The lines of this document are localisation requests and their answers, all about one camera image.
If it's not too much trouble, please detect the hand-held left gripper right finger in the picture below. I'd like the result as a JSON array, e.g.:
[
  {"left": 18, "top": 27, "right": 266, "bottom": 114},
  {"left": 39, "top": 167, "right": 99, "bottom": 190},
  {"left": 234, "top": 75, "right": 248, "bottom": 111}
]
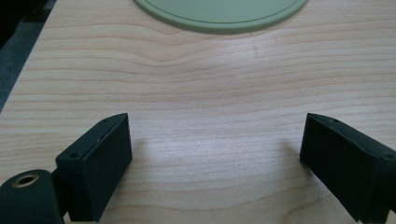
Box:
[{"left": 299, "top": 112, "right": 396, "bottom": 224}]

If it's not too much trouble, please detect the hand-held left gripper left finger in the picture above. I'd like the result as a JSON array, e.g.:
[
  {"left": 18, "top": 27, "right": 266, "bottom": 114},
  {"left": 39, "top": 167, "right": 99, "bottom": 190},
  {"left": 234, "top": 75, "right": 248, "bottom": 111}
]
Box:
[{"left": 55, "top": 112, "right": 134, "bottom": 223}]

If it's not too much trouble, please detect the round green mat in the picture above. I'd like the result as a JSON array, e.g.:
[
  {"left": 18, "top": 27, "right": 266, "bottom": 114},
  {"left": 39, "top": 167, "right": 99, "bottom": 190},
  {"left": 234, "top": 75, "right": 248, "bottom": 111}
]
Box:
[{"left": 133, "top": 0, "right": 309, "bottom": 35}]

